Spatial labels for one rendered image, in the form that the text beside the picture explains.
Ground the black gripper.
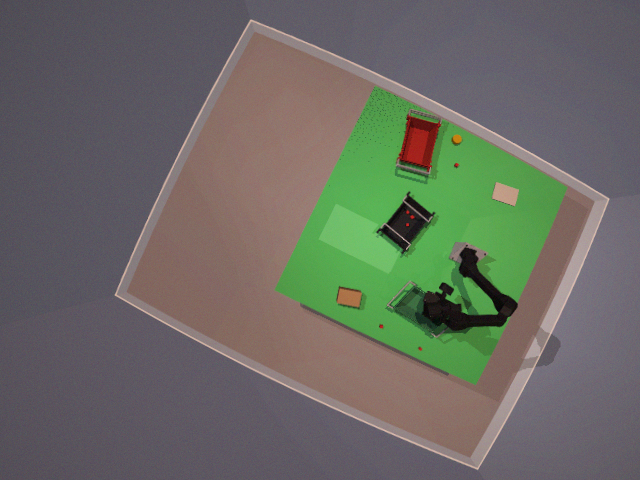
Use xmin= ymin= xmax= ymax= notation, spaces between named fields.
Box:
xmin=422 ymin=282 xmax=454 ymax=321

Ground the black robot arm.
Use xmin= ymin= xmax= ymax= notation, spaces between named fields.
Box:
xmin=423 ymin=247 xmax=518 ymax=331

